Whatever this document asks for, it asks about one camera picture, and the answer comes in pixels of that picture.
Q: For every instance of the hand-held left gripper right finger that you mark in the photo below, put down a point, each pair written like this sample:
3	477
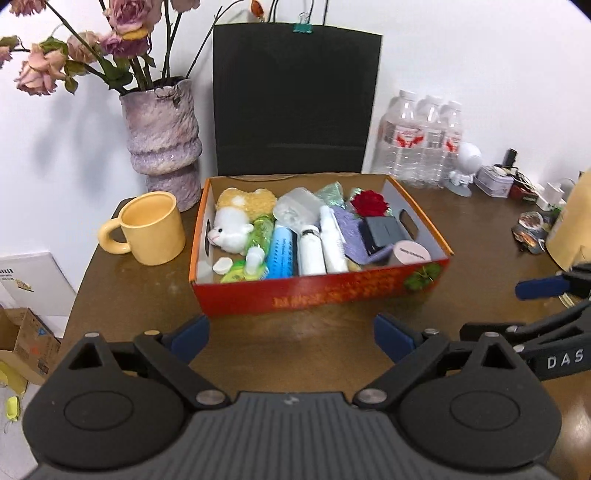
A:
395	337

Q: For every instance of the black chair back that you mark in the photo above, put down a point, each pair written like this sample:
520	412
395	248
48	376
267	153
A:
295	101

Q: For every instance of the dark snack packet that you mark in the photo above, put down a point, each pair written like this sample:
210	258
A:
531	230

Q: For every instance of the small white round lid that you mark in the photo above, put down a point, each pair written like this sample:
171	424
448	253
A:
222	266

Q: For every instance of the small black device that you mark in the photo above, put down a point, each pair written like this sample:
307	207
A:
509	158

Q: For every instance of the green spray bottle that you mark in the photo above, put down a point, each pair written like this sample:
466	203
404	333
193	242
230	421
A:
259	240

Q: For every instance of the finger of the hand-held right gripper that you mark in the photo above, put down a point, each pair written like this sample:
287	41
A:
545	330
540	287

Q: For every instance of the blue tube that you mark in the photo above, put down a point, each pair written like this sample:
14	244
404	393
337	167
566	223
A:
281	254

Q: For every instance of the yellow mug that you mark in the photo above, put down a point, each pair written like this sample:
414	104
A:
152	230

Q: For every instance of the green tissue packet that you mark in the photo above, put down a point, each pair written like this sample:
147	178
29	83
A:
238	273

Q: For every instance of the dried pink roses bunch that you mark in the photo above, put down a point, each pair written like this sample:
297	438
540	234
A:
120	32

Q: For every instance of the purple knitted cloth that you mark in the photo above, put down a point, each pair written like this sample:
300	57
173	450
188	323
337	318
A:
348	230

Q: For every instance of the pink round jar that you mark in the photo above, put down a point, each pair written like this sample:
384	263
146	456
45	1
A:
411	253

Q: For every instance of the clear water bottle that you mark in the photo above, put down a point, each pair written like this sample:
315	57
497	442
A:
451	143
397	138
427	143

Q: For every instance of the teal binder clip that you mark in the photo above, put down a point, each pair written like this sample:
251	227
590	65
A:
303	26

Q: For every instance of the cream yellow jug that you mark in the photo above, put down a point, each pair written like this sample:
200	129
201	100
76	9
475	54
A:
572	226

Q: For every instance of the brown cardboard carton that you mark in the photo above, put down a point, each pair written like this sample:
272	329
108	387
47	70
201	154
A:
27	341

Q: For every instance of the white robot figurine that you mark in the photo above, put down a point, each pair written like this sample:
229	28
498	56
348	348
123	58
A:
467	161

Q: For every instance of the red cardboard box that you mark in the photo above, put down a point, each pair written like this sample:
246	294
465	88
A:
323	293

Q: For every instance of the white and tan plush hamster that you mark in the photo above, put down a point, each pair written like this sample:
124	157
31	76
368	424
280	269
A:
235	221

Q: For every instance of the white bottle with dark band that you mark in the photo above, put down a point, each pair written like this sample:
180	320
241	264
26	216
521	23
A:
310	254

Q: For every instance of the dark red box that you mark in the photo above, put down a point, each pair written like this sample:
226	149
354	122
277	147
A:
524	194

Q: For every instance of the yellow plastic item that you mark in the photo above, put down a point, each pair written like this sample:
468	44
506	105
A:
12	408

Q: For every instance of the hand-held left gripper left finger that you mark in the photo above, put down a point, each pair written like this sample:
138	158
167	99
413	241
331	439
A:
191	337

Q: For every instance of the iridescent plastic bag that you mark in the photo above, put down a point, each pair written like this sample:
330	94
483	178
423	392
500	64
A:
334	194

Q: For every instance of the translucent white plastic box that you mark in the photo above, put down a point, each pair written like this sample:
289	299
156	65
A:
298	205

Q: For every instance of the red artificial rose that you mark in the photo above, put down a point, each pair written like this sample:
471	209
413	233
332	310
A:
369	203

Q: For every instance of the black charger block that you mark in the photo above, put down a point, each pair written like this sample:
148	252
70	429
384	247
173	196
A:
385	233

